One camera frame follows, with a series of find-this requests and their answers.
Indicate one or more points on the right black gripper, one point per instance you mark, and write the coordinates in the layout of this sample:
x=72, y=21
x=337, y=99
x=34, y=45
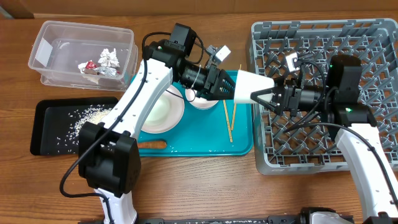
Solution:
x=277, y=106

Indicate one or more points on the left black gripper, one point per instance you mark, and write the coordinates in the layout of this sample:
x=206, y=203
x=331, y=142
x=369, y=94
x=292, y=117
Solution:
x=213, y=83

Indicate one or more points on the white cup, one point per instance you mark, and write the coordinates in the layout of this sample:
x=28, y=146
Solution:
x=247, y=83

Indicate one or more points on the white medium bowl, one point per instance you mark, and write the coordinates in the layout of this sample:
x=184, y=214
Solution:
x=197, y=102

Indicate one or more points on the white tissue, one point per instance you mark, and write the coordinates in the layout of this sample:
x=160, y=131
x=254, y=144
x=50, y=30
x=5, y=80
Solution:
x=108, y=59

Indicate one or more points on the white rice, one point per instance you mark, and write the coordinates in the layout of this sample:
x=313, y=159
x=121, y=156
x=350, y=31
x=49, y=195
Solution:
x=74, y=122

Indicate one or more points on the red foil wrapper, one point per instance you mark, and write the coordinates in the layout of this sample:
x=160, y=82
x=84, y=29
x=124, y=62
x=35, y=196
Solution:
x=92, y=68

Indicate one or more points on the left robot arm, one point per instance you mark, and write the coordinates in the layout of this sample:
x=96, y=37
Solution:
x=109, y=158

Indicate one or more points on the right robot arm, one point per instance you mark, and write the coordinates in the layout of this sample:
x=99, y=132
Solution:
x=352, y=126

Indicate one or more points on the grey dishwasher rack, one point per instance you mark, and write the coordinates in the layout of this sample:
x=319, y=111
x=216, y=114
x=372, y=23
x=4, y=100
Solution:
x=279, y=151

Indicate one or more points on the left wooden chopstick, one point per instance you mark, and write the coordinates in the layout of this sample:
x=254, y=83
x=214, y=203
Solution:
x=227, y=121

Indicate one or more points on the wooden chopstick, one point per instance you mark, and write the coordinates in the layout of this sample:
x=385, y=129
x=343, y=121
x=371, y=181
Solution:
x=234, y=110
x=227, y=121

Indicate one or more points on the right wooden chopstick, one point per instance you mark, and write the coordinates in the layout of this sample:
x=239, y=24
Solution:
x=234, y=110

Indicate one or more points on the teal serving tray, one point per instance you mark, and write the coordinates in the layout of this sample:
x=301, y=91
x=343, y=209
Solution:
x=203, y=133

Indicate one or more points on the large white plate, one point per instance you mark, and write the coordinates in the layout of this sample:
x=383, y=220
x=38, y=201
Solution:
x=174, y=116

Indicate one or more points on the orange carrot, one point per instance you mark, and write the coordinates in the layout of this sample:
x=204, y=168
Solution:
x=157, y=145

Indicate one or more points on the clear plastic storage bin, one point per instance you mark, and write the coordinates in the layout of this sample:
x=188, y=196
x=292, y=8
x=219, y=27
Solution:
x=62, y=50

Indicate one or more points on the black rectangular tray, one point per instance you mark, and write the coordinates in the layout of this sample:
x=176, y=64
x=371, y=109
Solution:
x=50, y=115

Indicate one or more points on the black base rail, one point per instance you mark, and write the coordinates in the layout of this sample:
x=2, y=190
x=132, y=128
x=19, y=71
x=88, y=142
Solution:
x=273, y=219

